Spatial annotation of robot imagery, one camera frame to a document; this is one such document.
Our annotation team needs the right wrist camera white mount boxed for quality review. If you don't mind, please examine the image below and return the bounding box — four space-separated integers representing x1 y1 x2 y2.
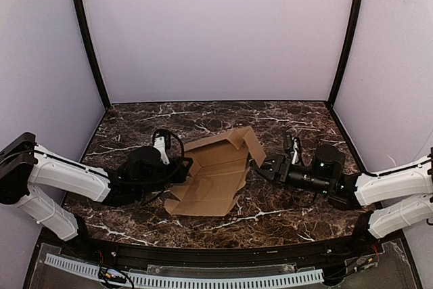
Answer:
282 130 304 166

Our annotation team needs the brown cardboard box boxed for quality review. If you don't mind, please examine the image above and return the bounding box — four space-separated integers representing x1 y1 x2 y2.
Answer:
164 126 266 217

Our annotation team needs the black frame post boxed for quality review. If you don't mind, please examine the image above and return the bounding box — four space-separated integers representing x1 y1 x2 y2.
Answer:
73 0 111 110
327 0 362 110

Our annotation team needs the white slotted cable duct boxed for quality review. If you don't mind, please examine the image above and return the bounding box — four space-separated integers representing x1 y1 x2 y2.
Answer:
44 253 324 288

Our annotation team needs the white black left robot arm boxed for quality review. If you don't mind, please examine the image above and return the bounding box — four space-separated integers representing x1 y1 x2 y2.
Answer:
1 129 193 242

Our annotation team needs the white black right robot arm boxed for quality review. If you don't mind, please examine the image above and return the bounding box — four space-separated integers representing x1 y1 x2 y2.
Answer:
252 142 432 242

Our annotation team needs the clear acrylic plate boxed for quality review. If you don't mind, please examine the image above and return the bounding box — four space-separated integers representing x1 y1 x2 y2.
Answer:
27 242 417 288

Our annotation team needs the black right frame post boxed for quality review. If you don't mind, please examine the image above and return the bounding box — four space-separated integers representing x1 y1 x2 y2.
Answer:
327 0 362 110

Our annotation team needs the black front rail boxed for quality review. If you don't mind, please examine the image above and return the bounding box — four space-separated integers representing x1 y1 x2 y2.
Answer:
40 226 403 285

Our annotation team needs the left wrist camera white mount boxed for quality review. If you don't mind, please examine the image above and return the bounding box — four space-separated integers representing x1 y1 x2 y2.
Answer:
152 129 171 165

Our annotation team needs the black left frame post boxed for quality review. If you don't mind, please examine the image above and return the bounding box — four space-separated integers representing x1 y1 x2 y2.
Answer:
73 0 111 110

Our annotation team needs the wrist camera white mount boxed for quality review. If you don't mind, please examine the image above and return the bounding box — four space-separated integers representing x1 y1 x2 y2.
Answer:
152 129 171 165
282 130 304 166

